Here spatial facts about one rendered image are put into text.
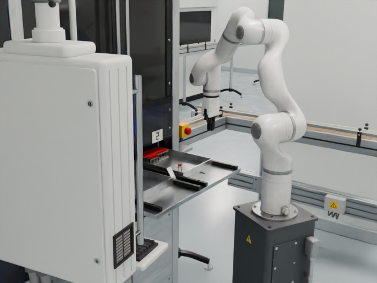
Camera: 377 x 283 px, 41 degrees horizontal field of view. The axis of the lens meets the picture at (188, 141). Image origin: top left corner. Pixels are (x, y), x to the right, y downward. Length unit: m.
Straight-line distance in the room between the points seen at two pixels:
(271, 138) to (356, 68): 1.79
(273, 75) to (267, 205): 0.53
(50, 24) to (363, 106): 2.53
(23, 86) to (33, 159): 0.23
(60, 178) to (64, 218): 0.14
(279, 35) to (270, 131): 0.39
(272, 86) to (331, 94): 1.75
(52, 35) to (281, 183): 1.04
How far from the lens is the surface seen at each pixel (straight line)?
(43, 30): 1.58
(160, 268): 2.91
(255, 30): 1.98
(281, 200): 2.05
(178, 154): 2.69
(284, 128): 1.95
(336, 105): 3.70
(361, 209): 3.19
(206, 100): 2.39
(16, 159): 1.69
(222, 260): 3.47
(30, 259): 1.82
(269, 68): 1.99
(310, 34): 3.71
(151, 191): 2.20
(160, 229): 2.80
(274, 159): 1.98
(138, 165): 1.68
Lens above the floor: 1.73
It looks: 17 degrees down
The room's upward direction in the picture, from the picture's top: 1 degrees clockwise
